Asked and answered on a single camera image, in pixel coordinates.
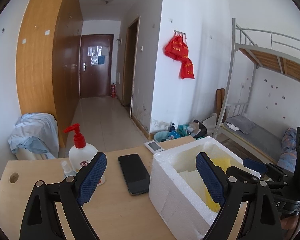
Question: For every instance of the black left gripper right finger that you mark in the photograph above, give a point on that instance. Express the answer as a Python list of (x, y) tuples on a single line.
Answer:
[(258, 223)]

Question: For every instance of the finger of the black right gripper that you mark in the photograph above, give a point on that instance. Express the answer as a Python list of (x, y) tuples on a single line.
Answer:
[(238, 175), (255, 165)]

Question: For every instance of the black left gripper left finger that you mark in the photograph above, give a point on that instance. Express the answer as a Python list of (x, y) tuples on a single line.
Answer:
[(41, 220)]

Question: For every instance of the yellow foam fruit net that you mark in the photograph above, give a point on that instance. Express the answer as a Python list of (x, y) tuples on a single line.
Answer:
[(224, 164)]

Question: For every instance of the blue patterned quilt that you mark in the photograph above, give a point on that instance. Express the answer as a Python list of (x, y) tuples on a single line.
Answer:
[(288, 157)]

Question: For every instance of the grey pillow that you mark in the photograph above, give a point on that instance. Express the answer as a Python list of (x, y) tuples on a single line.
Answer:
[(244, 124)]

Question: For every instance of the small clear spray bottle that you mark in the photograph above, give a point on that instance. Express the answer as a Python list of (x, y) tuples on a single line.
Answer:
[(68, 171)]

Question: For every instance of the green basket with clutter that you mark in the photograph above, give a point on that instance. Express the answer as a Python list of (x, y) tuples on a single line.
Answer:
[(196, 129)]

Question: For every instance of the white styrofoam box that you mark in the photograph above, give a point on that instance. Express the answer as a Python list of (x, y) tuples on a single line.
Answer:
[(176, 188)]

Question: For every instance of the white lotion pump bottle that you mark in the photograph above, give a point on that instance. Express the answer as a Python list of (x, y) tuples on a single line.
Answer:
[(82, 153)]

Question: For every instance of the blue plastic basin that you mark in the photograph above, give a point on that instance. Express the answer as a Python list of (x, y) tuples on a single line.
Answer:
[(163, 136)]

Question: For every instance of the light blue crumpled cloth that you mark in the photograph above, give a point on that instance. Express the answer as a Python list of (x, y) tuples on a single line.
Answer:
[(37, 133)]

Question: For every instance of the white small digital device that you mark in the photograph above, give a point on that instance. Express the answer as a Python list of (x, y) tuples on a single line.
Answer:
[(153, 147)]

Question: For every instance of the black smartphone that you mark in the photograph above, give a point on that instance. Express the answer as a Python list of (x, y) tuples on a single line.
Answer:
[(135, 174)]

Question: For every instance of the white metal bunk bed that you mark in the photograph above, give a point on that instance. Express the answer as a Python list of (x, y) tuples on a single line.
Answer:
[(264, 86)]

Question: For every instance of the red hanging bags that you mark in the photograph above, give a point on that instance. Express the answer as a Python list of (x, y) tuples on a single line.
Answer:
[(177, 50)]

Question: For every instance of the red fire extinguisher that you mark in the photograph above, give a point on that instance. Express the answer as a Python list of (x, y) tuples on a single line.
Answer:
[(113, 90)]

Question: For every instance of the dark brown entrance door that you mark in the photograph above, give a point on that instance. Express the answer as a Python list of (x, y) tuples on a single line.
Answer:
[(95, 65)]

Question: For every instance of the wooden wardrobe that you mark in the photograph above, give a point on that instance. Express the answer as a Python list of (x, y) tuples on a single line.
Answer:
[(47, 60)]

